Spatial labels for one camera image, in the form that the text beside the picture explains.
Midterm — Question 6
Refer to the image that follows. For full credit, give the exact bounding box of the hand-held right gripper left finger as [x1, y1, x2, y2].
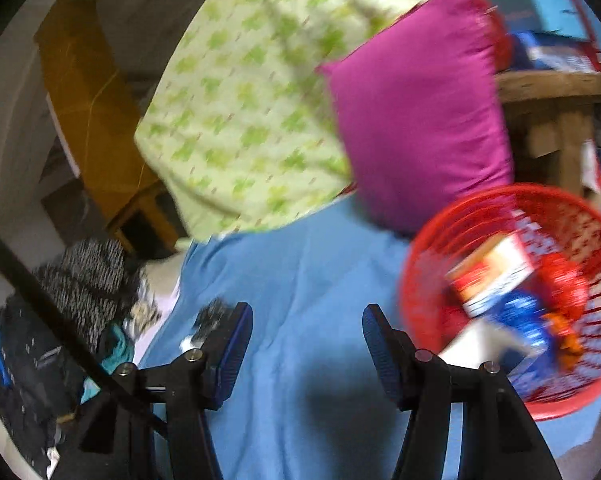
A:
[45, 302, 254, 480]

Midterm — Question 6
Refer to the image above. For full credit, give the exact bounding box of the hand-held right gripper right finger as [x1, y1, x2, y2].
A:
[363, 303, 563, 480]

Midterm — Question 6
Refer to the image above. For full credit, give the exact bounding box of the red mesh basket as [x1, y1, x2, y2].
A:
[399, 184, 601, 422]

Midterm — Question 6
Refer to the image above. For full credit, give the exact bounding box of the black patterned packet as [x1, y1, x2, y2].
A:
[179, 297, 238, 353]

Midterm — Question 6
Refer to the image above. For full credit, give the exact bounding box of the blue bedsheet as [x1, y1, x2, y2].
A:
[138, 195, 601, 480]

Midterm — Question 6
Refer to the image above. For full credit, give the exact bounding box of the teal cloth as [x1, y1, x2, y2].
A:
[98, 322, 136, 376]

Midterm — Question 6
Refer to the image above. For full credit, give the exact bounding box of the orange white carton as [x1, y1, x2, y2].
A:
[445, 234, 536, 318]

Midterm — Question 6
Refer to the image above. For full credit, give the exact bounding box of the black white dotted cloth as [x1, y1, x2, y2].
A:
[30, 239, 144, 356]

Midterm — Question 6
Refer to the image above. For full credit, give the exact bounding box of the orange wrapper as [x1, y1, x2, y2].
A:
[543, 310, 586, 373]

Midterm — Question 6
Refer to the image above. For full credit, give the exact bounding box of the pile of dark clothes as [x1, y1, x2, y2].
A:
[0, 222, 168, 438]

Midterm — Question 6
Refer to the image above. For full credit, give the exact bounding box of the black bag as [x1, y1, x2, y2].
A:
[0, 292, 88, 478]

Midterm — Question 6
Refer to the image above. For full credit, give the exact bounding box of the magenta pillow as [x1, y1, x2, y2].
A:
[316, 0, 513, 236]

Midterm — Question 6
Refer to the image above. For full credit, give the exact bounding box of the green clover print quilt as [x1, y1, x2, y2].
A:
[134, 0, 443, 241]

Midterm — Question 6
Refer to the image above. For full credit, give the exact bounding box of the wooden cabinet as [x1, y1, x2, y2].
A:
[34, 0, 181, 253]

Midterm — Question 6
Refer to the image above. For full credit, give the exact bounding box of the wooden table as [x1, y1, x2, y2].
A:
[495, 70, 601, 196]

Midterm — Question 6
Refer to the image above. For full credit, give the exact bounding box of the red cloth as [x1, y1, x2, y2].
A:
[480, 7, 515, 73]

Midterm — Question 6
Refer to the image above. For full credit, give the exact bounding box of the light blue box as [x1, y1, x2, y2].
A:
[480, 0, 593, 43]

